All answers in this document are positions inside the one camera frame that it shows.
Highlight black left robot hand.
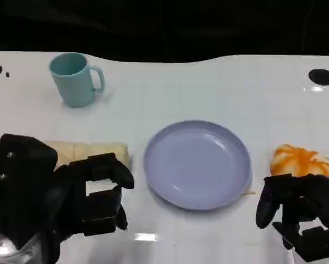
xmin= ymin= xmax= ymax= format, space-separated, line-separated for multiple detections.
xmin=40 ymin=153 xmax=135 ymax=262

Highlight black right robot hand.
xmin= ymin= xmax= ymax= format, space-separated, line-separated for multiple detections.
xmin=256 ymin=173 xmax=329 ymax=262

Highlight beige towel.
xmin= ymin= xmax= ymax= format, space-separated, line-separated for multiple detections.
xmin=44 ymin=141 xmax=131 ymax=185

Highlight orange and white bread roll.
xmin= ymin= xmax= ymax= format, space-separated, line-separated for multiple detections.
xmin=269 ymin=143 xmax=329 ymax=178

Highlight lilac plate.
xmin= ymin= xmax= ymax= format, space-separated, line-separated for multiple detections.
xmin=144 ymin=120 xmax=253 ymax=212

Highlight pale green mug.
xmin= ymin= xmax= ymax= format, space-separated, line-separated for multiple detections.
xmin=48 ymin=52 xmax=105 ymax=108

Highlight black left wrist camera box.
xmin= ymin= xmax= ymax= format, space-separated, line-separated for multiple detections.
xmin=0 ymin=134 xmax=58 ymax=250

